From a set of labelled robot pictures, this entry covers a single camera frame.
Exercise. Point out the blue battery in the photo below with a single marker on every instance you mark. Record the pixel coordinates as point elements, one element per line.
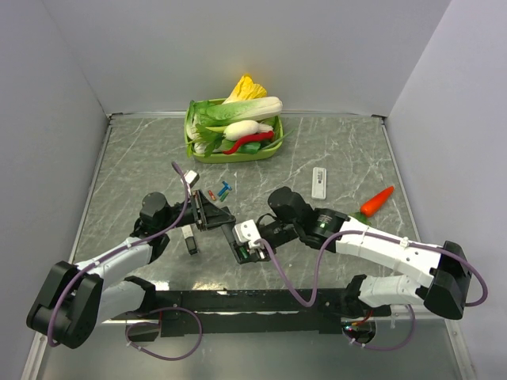
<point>226,185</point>
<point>222,191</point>

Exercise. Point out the white toy radish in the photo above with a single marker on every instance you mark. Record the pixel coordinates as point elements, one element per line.
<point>237,130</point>

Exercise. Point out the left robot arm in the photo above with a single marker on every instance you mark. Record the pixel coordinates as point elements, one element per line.
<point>74,298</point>

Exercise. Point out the white battery cover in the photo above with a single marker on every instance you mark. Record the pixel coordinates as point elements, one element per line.
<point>319,181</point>

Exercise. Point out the green parsley sprig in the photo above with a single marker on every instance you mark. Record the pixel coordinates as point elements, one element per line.
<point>203,140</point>

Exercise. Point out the long green napa cabbage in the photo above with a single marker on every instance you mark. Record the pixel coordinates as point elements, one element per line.
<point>256,109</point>

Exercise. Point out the green battery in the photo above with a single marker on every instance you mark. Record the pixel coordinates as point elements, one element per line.
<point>223,196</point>
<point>242,255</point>

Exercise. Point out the blue battery lower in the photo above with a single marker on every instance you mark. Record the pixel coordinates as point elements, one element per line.
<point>222,191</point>

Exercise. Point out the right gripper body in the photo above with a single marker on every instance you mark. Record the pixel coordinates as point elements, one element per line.
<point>278,233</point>

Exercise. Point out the yellow toy cabbage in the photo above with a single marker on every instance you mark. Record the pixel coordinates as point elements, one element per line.
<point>246,89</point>

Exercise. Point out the blue battery upper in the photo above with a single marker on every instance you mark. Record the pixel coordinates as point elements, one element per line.
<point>226,185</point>

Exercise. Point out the black base bar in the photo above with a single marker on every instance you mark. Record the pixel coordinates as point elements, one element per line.
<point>268,311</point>

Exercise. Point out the green plastic tray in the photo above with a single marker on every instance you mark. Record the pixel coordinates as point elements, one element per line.
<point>249,152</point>

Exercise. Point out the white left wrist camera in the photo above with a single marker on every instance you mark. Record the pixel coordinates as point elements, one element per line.
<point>190,178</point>

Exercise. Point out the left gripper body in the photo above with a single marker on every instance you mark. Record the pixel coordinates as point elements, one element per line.
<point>197,203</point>

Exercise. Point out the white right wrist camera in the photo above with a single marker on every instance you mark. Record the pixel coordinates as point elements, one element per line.
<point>247,233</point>

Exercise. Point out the small green bok choy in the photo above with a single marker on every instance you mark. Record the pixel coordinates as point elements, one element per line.
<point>192,117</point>

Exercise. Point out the black remote control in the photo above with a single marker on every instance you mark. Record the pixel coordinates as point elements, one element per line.
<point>236,248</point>

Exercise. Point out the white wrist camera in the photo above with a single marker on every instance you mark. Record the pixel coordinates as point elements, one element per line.
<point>247,233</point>
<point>190,178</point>

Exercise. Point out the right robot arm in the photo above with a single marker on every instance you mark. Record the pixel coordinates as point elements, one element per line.
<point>432,276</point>

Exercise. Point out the red chili pepper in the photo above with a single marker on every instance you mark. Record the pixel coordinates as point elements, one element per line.
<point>249,139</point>

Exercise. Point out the orange toy carrot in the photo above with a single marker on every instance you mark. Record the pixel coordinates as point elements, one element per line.
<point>369,208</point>

